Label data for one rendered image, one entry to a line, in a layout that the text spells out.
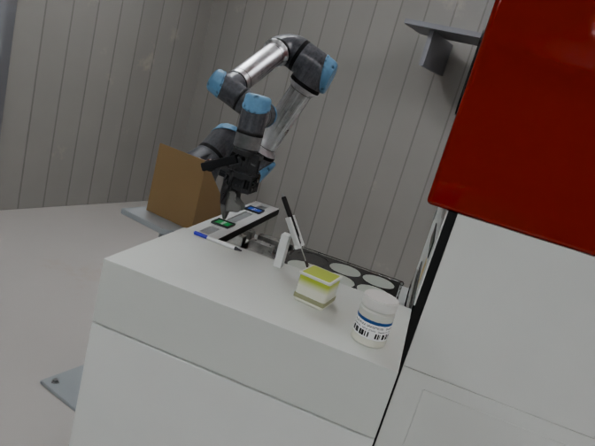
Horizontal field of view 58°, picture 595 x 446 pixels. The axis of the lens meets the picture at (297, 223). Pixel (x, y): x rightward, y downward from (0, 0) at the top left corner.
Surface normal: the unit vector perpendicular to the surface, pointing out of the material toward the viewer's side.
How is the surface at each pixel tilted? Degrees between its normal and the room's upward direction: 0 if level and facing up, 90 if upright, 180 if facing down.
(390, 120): 90
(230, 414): 90
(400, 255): 90
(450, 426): 90
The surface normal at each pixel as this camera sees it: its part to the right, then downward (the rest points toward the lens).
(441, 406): -0.27, 0.18
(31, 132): 0.82, 0.35
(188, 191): -0.48, 0.10
